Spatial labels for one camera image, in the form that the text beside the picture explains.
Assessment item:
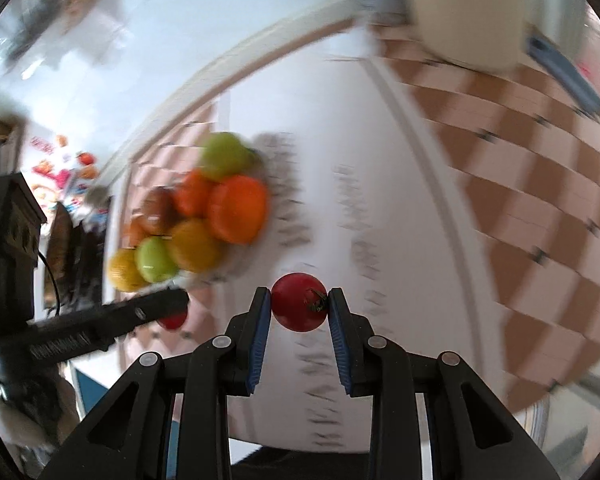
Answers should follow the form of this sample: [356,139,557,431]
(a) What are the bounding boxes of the small yellow lemon fruit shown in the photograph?
[107,248,148,292]

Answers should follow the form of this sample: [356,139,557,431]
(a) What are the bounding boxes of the orange tangerine on plate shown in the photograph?
[173,168,215,218]

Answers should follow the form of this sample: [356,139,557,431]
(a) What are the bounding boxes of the blue handled knife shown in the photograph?
[527,35,600,117]

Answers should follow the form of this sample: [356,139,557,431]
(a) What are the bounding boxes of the cream utensil holder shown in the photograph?
[407,0,526,74]

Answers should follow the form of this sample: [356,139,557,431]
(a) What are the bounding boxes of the dark brown round fruit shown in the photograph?
[140,188,178,236]

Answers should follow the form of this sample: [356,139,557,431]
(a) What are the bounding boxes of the red cherry tomato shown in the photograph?
[271,272,329,333]
[158,312,188,330]

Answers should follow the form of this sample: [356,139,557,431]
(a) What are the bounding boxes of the orange tangerine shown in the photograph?
[173,168,215,218]
[207,174,268,245]

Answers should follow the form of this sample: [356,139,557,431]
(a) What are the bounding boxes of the large yellow orange fruit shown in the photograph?
[166,218,228,274]

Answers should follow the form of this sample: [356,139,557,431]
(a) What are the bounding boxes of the checkered printed counter mat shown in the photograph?
[104,19,600,453]

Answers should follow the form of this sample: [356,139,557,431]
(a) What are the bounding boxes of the colourful wall stickers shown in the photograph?
[20,133,99,229]

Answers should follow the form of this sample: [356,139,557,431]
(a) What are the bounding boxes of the black frying pan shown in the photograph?
[44,203,74,310]

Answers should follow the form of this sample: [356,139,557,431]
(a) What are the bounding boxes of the green fruit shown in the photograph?
[199,131,256,181]
[135,236,180,284]

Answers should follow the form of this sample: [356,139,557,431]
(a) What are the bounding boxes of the floral oval ceramic plate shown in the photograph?
[168,148,282,286]

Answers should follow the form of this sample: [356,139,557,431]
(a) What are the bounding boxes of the black gas stove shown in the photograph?
[60,202,109,313]

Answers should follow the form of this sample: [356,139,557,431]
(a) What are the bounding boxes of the small brown round fruit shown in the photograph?
[123,216,149,248]

